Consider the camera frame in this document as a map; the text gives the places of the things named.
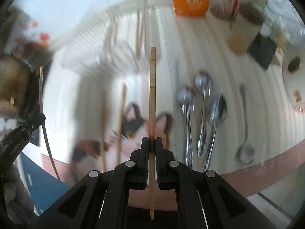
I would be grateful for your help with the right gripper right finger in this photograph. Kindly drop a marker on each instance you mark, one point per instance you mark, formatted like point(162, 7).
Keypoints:
point(166, 177)

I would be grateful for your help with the fruit wall stickers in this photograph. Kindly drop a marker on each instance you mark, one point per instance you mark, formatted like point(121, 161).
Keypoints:
point(31, 36)

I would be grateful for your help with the steel cooking pot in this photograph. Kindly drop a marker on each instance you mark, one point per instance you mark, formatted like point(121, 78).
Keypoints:
point(14, 81)

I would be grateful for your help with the large steel spoon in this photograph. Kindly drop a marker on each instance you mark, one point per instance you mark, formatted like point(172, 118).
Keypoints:
point(187, 99)

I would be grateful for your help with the plain bamboo chopstick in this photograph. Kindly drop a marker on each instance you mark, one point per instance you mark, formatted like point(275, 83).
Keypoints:
point(104, 163)

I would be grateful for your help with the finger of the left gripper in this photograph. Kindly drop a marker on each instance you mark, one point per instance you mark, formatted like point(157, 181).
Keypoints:
point(14, 142)

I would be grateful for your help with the plastic cup with lid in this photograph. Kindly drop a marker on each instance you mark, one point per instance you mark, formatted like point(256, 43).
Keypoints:
point(246, 25)

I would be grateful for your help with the white rice cooker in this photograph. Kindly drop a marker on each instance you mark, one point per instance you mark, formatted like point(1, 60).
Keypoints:
point(293, 76)

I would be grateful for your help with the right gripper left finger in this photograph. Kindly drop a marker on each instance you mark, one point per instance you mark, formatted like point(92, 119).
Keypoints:
point(139, 174)

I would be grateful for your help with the green banded bamboo chopstick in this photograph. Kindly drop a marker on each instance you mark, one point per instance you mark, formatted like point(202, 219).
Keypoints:
point(137, 35)

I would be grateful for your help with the blue banded bamboo chopstick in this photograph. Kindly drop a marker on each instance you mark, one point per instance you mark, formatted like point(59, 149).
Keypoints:
point(143, 28)

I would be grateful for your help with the striped cat table mat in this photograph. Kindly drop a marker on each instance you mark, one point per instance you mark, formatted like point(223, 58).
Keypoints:
point(96, 101)

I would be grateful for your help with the pale banded bamboo chopstick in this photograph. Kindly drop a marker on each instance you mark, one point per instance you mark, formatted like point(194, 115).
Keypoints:
point(121, 118)

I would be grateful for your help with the clear plastic organizer tray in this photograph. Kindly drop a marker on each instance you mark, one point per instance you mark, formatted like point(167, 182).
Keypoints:
point(105, 42)

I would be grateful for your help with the small steel teaspoon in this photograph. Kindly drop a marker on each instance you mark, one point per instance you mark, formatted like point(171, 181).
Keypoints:
point(245, 152)

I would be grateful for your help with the black packet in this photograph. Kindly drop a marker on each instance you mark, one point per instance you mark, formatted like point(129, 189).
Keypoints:
point(262, 50)

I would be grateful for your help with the clear plastic bag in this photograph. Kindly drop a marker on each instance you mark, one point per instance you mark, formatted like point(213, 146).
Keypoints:
point(284, 23)

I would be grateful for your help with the steel spoon pointed bowl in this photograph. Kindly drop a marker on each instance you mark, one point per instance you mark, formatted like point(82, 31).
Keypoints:
point(217, 113)

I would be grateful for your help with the steel spoon upper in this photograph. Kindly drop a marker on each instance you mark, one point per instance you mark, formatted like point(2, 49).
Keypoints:
point(204, 84)

